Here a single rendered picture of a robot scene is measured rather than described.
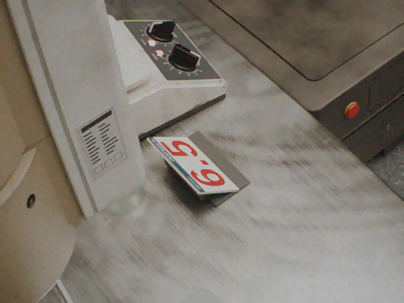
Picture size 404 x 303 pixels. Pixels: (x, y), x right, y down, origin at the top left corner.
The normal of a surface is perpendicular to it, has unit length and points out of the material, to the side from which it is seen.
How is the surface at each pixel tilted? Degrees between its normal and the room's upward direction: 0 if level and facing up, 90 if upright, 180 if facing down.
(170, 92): 90
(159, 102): 90
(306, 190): 0
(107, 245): 0
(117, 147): 90
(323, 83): 0
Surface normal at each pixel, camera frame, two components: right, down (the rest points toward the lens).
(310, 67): -0.11, -0.61
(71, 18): 0.59, 0.59
